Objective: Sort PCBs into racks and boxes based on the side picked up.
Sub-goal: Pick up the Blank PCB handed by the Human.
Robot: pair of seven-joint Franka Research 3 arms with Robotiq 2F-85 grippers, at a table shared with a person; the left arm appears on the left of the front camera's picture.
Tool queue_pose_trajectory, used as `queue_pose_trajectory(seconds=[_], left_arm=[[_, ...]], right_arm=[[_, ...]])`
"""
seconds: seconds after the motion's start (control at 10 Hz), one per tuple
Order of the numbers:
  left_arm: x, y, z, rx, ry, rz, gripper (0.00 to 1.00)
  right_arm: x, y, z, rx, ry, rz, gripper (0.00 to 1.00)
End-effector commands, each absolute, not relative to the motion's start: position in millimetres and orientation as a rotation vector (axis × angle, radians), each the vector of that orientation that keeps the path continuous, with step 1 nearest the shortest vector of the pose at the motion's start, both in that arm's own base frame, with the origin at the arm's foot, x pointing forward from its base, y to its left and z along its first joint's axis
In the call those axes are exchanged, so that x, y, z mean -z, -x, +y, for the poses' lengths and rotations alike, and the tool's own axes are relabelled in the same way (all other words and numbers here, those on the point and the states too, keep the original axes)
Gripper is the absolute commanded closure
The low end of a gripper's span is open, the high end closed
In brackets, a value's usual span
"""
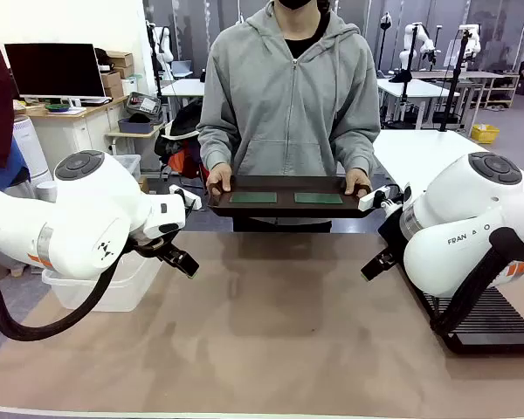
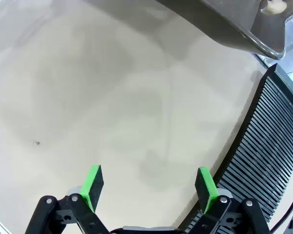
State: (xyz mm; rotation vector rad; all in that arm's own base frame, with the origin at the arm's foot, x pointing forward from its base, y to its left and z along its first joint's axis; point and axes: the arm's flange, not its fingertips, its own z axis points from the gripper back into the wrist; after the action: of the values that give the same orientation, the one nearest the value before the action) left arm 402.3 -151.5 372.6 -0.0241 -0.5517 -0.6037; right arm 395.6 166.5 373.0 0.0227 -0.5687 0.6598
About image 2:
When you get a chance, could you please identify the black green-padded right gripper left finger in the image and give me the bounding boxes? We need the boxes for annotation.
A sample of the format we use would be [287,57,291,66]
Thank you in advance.
[25,165,110,234]

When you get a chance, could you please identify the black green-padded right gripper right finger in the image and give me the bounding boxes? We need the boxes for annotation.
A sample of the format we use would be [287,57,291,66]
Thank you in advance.
[185,167,272,234]

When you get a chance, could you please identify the dark brown serving tray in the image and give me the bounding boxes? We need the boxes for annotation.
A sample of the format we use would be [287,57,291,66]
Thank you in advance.
[156,0,293,60]

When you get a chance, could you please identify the person's left hand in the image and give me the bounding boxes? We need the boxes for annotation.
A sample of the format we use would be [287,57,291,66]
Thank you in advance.
[260,0,288,14]

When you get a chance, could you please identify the black slotted PCB rack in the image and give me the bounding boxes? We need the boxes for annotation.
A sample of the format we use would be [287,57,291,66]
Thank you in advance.
[178,63,293,234]

